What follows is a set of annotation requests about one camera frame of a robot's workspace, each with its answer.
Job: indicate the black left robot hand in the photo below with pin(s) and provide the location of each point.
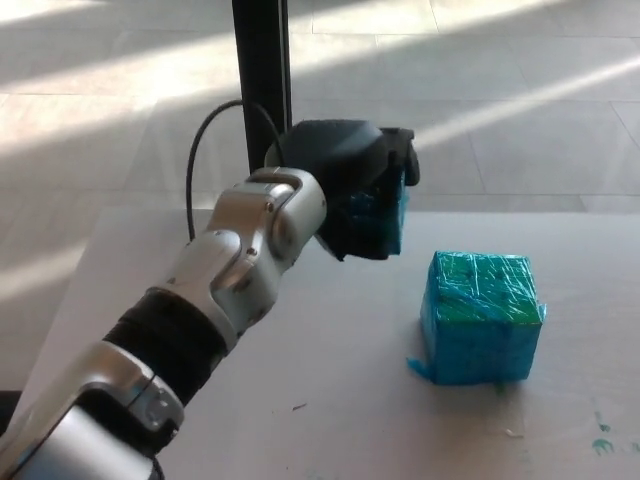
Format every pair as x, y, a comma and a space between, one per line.
340, 165

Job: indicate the small blue taped cube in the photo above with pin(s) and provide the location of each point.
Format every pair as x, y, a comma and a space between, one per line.
387, 212

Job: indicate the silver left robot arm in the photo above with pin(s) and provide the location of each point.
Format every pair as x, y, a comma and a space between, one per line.
200, 300

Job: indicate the big blue taped cube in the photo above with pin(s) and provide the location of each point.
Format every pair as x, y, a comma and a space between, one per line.
480, 325

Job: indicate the black window frame post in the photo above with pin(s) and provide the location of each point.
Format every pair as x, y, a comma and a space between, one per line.
262, 75

